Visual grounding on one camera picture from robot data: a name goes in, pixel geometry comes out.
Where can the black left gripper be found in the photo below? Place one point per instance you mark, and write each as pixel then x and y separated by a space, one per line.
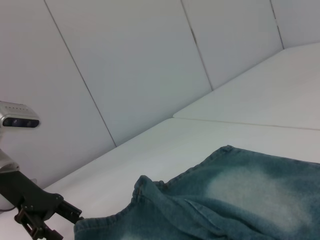
pixel 27 195

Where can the blue denim shorts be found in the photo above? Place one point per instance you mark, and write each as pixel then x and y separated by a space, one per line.
pixel 225 200

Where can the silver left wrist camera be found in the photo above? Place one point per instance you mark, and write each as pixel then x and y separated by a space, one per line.
pixel 17 115

